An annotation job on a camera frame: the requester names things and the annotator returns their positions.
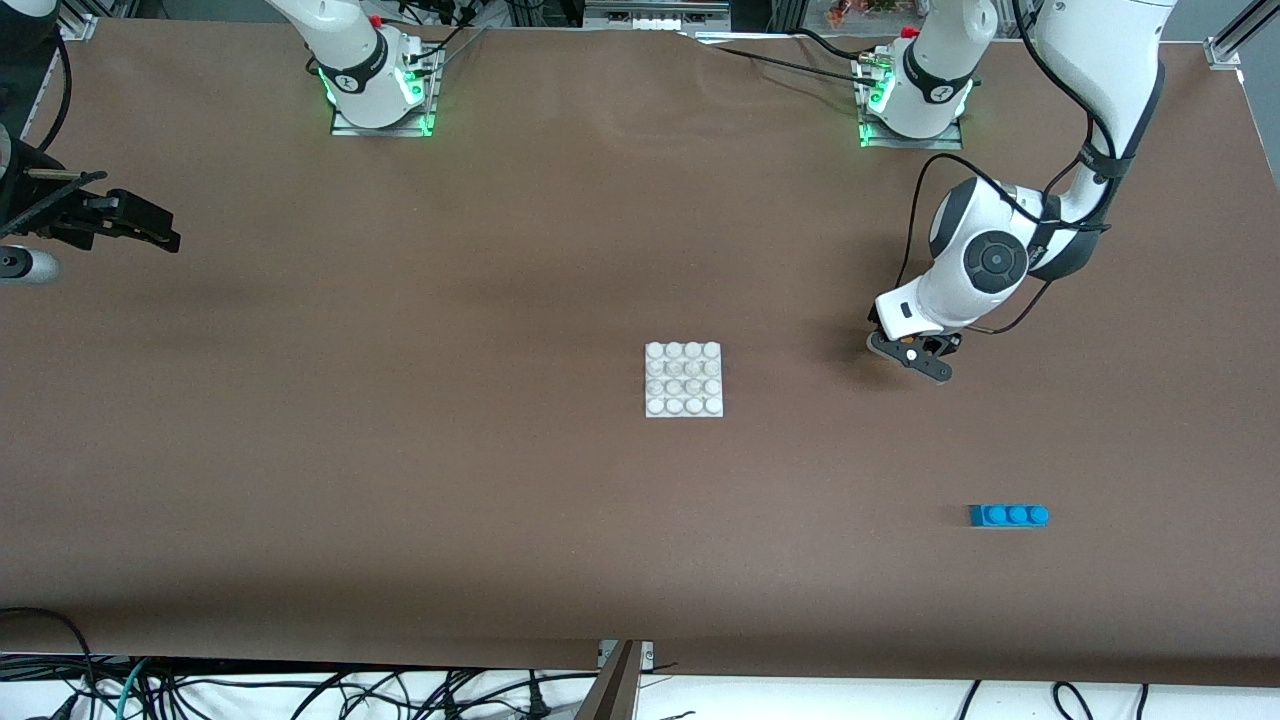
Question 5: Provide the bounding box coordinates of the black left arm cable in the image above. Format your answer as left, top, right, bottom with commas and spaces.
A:
900, 0, 1116, 338

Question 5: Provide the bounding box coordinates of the white studded base plate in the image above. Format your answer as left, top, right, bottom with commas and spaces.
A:
644, 341, 724, 419

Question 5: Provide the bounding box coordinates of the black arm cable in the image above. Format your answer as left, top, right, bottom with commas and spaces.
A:
900, 0, 1116, 338
35, 40, 76, 161

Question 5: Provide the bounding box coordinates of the blue three-stud block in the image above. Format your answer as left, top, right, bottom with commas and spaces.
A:
968, 503, 1050, 529

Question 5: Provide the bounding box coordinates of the black looped floor cable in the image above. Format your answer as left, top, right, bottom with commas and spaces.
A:
0, 607, 101, 720

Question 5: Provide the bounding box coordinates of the black cable on table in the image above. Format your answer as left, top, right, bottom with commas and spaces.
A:
795, 28, 879, 65
690, 35, 883, 77

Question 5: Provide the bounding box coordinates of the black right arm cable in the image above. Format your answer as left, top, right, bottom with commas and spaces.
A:
35, 40, 76, 161

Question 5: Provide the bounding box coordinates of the dark grey metal bar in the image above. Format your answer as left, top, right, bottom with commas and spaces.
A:
575, 642, 641, 720

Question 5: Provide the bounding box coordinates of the brown table cover sheet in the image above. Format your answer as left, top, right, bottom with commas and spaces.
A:
0, 18, 1280, 689

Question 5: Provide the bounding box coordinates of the teal floor cable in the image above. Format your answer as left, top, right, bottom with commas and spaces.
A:
116, 657, 153, 720

